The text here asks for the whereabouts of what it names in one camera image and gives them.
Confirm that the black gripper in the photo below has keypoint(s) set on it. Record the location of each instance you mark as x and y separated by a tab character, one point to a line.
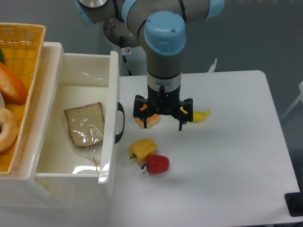
163	103

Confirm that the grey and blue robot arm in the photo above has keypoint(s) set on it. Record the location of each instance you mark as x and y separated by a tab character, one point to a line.
159	26

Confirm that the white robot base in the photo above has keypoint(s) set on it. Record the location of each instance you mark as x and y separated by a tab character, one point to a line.
131	56

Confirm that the white open top drawer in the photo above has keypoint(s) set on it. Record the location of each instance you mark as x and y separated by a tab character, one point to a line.
84	79

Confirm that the orange toy pastry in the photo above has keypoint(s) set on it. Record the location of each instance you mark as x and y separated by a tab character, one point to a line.
151	121

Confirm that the yellow toy banana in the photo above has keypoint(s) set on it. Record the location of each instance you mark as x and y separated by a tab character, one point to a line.
200	116

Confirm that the yellow toy bell pepper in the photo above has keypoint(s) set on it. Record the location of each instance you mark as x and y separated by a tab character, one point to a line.
139	150

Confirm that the red toy bell pepper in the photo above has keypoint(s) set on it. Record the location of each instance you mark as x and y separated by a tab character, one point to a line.
156	164

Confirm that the wrapped bread slice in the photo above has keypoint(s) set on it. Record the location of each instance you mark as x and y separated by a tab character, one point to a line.
86	125

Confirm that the orange toy carrot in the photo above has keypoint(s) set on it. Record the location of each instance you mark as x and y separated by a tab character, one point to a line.
12	87

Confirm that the toy donut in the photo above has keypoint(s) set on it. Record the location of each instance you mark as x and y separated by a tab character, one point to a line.
8	124

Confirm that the yellow wicker basket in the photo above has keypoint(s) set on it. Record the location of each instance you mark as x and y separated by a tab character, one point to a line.
21	45

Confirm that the black object at table edge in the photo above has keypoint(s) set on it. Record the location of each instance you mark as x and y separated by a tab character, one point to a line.
294	203

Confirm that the green toy vegetable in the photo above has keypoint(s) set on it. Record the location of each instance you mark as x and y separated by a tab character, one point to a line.
1	57

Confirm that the black drawer handle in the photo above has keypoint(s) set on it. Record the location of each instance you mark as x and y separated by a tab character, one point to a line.
120	122

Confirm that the white chair frame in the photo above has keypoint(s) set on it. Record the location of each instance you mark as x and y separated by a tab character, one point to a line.
294	107

